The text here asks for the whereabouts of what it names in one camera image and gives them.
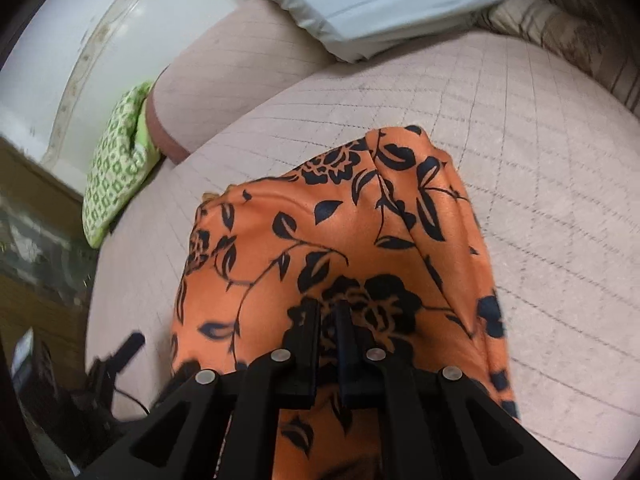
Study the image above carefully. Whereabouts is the green white patterned pillow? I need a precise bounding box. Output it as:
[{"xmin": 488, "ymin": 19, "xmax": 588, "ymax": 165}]
[{"xmin": 81, "ymin": 81, "xmax": 163, "ymax": 249}]

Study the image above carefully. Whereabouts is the pale grey-blue pillow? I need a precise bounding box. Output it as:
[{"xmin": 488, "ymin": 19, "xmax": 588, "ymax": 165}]
[{"xmin": 217, "ymin": 0, "xmax": 516, "ymax": 63}]

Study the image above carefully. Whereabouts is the wooden cabinet with glass panels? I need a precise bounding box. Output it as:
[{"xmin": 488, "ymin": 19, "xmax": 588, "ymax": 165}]
[{"xmin": 0, "ymin": 135, "xmax": 99, "ymax": 361}]

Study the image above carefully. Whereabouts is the orange black floral garment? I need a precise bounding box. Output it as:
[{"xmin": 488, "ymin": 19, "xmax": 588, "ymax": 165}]
[{"xmin": 170, "ymin": 124, "xmax": 521, "ymax": 480}]

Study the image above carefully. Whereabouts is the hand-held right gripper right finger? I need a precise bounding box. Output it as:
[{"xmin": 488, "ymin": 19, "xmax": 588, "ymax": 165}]
[{"xmin": 334, "ymin": 301, "xmax": 573, "ymax": 480}]

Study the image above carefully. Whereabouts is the black cable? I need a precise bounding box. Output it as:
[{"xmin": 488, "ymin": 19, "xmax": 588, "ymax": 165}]
[{"xmin": 112, "ymin": 382, "xmax": 152, "ymax": 418}]

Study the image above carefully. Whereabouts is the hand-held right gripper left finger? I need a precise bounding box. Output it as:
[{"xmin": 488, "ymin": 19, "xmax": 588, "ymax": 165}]
[{"xmin": 82, "ymin": 298, "xmax": 322, "ymax": 480}]

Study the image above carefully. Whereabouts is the beige striped pillow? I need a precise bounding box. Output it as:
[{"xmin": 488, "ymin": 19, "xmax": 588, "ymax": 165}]
[{"xmin": 475, "ymin": 0, "xmax": 640, "ymax": 121}]

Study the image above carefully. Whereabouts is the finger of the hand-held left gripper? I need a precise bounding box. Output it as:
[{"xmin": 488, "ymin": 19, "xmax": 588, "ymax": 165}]
[{"xmin": 112, "ymin": 332, "xmax": 147, "ymax": 362}]

